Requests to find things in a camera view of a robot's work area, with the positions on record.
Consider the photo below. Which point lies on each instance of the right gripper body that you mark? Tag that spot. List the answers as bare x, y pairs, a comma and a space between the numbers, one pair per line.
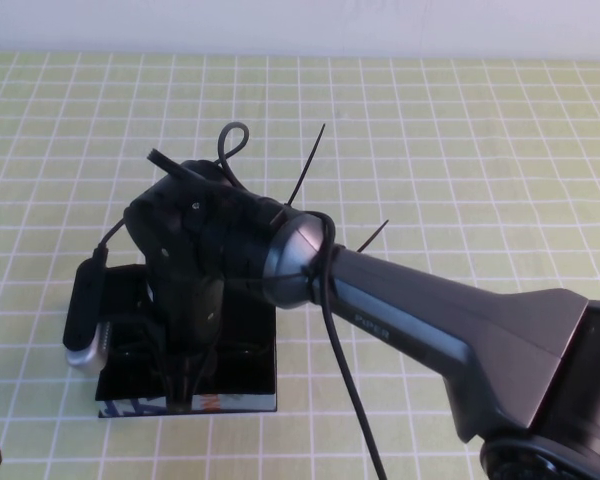
190, 320

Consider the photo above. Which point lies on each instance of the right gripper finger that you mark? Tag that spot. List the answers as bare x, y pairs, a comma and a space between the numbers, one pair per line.
191, 382
173, 390

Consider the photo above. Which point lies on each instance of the black glasses case patterned side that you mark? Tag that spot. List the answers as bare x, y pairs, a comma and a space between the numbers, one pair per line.
247, 320

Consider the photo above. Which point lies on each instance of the black framed glasses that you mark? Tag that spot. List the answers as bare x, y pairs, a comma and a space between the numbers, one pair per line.
127, 352

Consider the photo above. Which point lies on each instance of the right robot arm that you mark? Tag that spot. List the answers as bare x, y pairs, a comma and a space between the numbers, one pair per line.
430, 325

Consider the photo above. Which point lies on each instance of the black zip tie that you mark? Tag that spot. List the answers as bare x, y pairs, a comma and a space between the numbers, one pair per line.
372, 237
305, 165
172, 169

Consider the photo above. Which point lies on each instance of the green checked tablecloth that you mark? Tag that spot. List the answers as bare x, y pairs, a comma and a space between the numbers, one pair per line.
430, 150

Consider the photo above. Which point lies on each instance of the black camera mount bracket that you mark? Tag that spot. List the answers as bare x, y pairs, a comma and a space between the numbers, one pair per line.
140, 305

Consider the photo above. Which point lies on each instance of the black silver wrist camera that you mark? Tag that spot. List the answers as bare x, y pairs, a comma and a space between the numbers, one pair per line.
82, 310

